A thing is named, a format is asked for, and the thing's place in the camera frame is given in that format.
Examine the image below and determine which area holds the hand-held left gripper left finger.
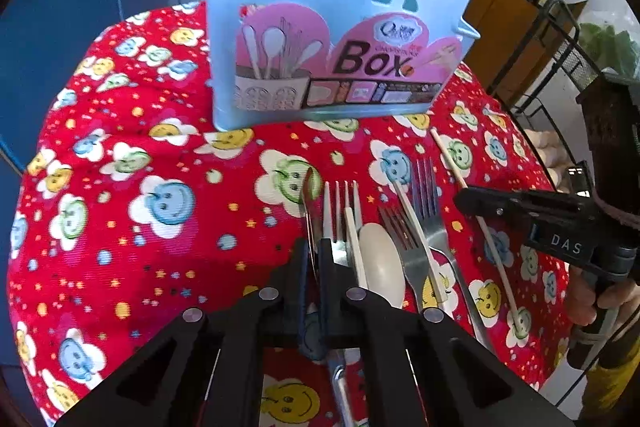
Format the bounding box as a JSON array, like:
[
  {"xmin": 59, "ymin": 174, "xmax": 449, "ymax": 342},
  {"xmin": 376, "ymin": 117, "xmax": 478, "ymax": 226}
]
[{"xmin": 52, "ymin": 238, "xmax": 315, "ymax": 427}]

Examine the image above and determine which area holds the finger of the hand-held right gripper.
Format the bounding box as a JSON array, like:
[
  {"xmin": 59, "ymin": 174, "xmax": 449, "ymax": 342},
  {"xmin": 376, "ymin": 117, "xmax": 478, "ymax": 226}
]
[{"xmin": 454, "ymin": 187, "xmax": 597, "ymax": 230}]

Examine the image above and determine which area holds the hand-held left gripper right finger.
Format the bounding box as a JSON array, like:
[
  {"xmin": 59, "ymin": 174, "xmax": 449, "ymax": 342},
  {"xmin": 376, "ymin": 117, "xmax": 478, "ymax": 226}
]
[{"xmin": 319, "ymin": 238, "xmax": 576, "ymax": 427}]

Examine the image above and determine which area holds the white chopstick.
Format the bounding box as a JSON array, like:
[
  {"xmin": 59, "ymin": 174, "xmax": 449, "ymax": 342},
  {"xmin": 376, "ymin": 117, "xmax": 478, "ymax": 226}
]
[
  {"xmin": 391, "ymin": 177, "xmax": 448, "ymax": 305},
  {"xmin": 344, "ymin": 206, "xmax": 370, "ymax": 290}
]

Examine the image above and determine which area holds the white spoon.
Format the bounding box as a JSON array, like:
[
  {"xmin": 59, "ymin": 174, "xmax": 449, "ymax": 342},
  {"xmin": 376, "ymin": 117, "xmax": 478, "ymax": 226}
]
[{"xmin": 359, "ymin": 222, "xmax": 407, "ymax": 310}]

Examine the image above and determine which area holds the bright metal fork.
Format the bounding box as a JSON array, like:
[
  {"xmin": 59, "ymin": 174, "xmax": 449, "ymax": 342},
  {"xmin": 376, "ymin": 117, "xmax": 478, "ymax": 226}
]
[{"xmin": 322, "ymin": 180, "xmax": 363, "ymax": 270}]

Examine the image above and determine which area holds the large metal fork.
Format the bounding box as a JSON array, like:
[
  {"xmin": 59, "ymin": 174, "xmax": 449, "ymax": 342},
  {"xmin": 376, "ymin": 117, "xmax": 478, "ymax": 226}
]
[{"xmin": 411, "ymin": 158, "xmax": 496, "ymax": 355}]

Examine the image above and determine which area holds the small metal fork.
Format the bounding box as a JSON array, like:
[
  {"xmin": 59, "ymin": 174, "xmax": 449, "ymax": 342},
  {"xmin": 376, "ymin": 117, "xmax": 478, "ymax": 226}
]
[{"xmin": 378, "ymin": 206, "xmax": 433, "ymax": 315}]

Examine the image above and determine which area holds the light blue utensil box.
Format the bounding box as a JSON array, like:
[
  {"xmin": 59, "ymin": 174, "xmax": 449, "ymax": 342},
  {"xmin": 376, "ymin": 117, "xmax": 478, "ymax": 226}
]
[{"xmin": 205, "ymin": 0, "xmax": 482, "ymax": 131}]

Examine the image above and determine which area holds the person's right hand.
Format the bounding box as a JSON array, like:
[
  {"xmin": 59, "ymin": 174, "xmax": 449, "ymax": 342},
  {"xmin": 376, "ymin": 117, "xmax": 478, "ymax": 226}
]
[{"xmin": 566, "ymin": 266, "xmax": 640, "ymax": 329}]

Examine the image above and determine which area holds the wooden cabinet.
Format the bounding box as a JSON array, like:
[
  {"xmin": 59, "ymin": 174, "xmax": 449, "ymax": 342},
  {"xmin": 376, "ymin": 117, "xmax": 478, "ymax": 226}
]
[{"xmin": 450, "ymin": 0, "xmax": 586, "ymax": 108}]

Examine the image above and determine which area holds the bag of green vegetables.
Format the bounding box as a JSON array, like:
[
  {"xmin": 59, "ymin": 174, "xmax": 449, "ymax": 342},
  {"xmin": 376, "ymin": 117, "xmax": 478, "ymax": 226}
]
[{"xmin": 575, "ymin": 7, "xmax": 640, "ymax": 78}]

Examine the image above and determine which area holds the red smiley flower tablecloth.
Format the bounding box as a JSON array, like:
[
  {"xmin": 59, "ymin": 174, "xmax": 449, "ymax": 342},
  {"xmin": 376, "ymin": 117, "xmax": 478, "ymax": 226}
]
[{"xmin": 7, "ymin": 2, "xmax": 571, "ymax": 427}]

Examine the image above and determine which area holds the blue cabinet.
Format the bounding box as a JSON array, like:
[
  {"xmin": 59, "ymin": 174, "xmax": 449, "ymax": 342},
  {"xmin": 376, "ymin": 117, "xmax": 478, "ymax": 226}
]
[{"xmin": 0, "ymin": 0, "xmax": 211, "ymax": 178}]

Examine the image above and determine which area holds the black wire rack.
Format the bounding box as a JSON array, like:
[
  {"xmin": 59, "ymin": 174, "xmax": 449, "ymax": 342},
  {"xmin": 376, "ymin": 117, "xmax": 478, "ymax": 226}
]
[{"xmin": 487, "ymin": 0, "xmax": 640, "ymax": 190}]

